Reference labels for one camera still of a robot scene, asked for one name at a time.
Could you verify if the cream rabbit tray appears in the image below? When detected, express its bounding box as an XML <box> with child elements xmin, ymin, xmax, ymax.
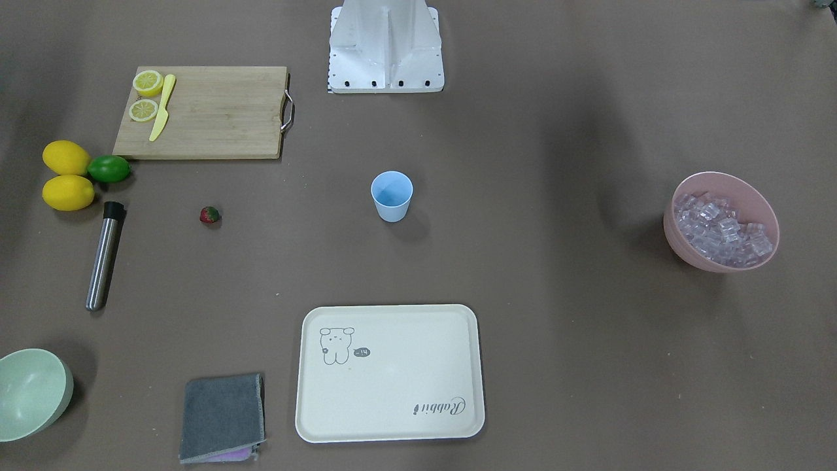
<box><xmin>295</xmin><ymin>304</ymin><xmax>485</xmax><ymax>444</ymax></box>

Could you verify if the upper whole lemon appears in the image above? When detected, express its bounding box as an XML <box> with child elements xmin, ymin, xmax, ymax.
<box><xmin>42</xmin><ymin>140</ymin><xmax>92</xmax><ymax>176</ymax></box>

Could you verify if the light green bowl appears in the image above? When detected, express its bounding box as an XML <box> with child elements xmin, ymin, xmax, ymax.
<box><xmin>1</xmin><ymin>348</ymin><xmax>75</xmax><ymax>442</ymax></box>

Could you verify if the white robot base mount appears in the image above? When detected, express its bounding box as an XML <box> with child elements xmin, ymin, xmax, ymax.
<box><xmin>327</xmin><ymin>1</ymin><xmax>445</xmax><ymax>94</ymax></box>

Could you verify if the steel muddler black tip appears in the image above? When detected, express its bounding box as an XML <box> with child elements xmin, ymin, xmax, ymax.
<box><xmin>86</xmin><ymin>201</ymin><xmax>126</xmax><ymax>312</ymax></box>

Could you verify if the bamboo cutting board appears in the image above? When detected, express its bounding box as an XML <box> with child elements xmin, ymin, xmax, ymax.
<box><xmin>112</xmin><ymin>65</ymin><xmax>294</xmax><ymax>160</ymax></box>

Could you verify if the yellow plastic knife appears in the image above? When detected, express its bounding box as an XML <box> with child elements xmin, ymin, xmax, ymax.
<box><xmin>148</xmin><ymin>74</ymin><xmax>177</xmax><ymax>142</ymax></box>

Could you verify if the light blue plastic cup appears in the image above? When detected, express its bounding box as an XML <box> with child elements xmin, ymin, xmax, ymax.
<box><xmin>370</xmin><ymin>171</ymin><xmax>415</xmax><ymax>223</ymax></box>

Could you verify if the pink bowl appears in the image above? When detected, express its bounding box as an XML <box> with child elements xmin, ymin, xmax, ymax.
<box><xmin>663</xmin><ymin>172</ymin><xmax>780</xmax><ymax>273</ymax></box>

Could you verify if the whole lemon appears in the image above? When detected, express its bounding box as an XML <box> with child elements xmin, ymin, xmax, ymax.
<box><xmin>42</xmin><ymin>140</ymin><xmax>92</xmax><ymax>176</ymax></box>
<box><xmin>42</xmin><ymin>174</ymin><xmax>95</xmax><ymax>211</ymax></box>

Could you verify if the clear ice cubes pile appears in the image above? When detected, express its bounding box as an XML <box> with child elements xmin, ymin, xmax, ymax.
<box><xmin>672</xmin><ymin>192</ymin><xmax>778</xmax><ymax>270</ymax></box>

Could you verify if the lower lemon slice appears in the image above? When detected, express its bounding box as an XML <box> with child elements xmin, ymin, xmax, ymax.
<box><xmin>128</xmin><ymin>99</ymin><xmax>159</xmax><ymax>122</ymax></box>

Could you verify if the lemon slice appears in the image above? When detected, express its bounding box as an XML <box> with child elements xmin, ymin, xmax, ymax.
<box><xmin>132</xmin><ymin>69</ymin><xmax>164</xmax><ymax>97</ymax></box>
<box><xmin>128</xmin><ymin>99</ymin><xmax>159</xmax><ymax>122</ymax></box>

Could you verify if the lower whole lemon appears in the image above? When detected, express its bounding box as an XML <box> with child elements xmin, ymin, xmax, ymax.
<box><xmin>42</xmin><ymin>174</ymin><xmax>95</xmax><ymax>211</ymax></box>

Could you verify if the green lime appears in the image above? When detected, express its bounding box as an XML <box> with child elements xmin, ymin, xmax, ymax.
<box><xmin>87</xmin><ymin>154</ymin><xmax>131</xmax><ymax>184</ymax></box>

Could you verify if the upper lemon slice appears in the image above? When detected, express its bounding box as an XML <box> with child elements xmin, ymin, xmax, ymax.
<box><xmin>132</xmin><ymin>69</ymin><xmax>164</xmax><ymax>97</ymax></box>

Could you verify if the grey folded cloth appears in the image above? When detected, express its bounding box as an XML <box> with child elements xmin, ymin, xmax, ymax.
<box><xmin>178</xmin><ymin>373</ymin><xmax>265</xmax><ymax>465</ymax></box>

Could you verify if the red strawberry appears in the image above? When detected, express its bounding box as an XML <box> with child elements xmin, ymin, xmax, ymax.
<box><xmin>198</xmin><ymin>206</ymin><xmax>221</xmax><ymax>224</ymax></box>

